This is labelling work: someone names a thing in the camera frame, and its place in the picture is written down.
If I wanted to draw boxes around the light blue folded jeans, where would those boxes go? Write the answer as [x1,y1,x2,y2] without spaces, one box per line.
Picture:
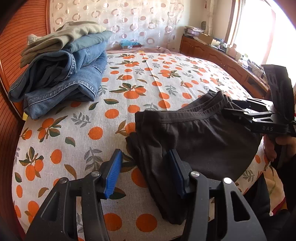
[62,31,113,53]

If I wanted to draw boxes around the floral pink blanket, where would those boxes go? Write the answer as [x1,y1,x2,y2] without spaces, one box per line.
[106,47,177,54]

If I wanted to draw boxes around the white jug bottle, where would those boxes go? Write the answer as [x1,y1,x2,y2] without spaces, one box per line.
[228,44,237,59]

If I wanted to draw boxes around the person's right hand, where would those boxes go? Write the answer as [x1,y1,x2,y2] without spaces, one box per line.
[263,135,295,162]

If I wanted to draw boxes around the orange-print bed sheet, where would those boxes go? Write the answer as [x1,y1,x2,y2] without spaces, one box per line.
[11,52,270,241]

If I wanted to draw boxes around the black pants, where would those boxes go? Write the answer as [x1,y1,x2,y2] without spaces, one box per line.
[126,91,261,225]

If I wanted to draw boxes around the yellow plush toy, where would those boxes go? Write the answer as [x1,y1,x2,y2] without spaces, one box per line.
[23,113,28,121]

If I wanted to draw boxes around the circle-pattern sheer curtain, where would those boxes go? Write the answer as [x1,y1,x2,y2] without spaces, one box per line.
[49,1,184,50]

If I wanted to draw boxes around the dark blue folded jeans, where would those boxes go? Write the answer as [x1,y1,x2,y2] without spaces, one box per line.
[8,45,107,120]

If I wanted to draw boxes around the box with blue cloth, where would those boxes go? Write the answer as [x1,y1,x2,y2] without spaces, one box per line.
[120,39,142,49]

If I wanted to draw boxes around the cardboard box on cabinet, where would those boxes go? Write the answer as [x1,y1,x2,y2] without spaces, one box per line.
[198,33,213,45]

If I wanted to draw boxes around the beige folded pants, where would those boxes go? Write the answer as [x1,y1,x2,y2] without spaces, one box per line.
[20,21,107,68]

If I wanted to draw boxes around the window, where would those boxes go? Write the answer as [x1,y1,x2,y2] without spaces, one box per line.
[228,1,295,85]

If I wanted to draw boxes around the stack of books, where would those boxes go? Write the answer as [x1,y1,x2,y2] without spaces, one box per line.
[184,26,205,37]

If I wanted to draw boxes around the wooden sideboard cabinet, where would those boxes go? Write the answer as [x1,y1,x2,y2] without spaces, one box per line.
[180,36,271,100]

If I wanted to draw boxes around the person's dark clothed body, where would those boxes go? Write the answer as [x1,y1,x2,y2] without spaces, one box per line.
[208,143,296,241]

